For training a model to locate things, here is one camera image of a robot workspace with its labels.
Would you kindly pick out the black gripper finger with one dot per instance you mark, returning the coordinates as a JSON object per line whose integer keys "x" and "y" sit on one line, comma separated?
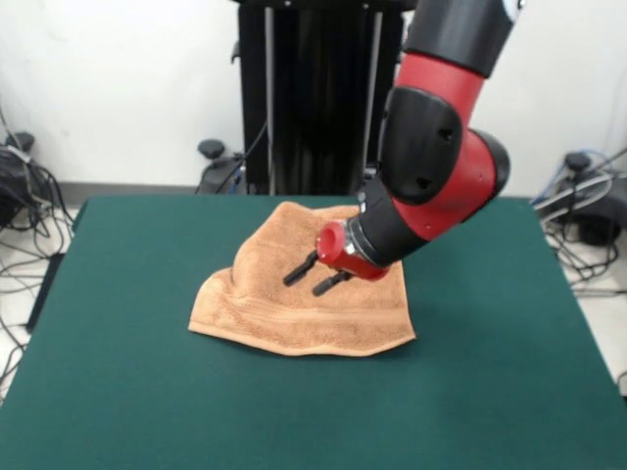
{"x": 299, "y": 271}
{"x": 328, "y": 285}

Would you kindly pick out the black pedestal foot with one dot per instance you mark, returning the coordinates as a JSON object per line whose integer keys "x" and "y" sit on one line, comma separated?
{"x": 14, "y": 176}
{"x": 211, "y": 148}
{"x": 595, "y": 225}

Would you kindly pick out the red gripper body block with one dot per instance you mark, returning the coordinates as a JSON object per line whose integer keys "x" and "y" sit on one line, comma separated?
{"x": 335, "y": 249}

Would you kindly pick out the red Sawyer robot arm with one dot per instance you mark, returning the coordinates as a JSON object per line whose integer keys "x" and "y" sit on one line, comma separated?
{"x": 441, "y": 147}

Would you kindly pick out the dark green table cloth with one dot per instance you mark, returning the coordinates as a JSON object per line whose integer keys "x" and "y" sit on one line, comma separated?
{"x": 147, "y": 294}

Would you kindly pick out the orange terry towel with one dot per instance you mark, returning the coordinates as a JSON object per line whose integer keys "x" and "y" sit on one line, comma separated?
{"x": 313, "y": 313}

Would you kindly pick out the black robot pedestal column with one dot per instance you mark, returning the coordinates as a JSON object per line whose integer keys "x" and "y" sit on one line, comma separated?
{"x": 318, "y": 98}

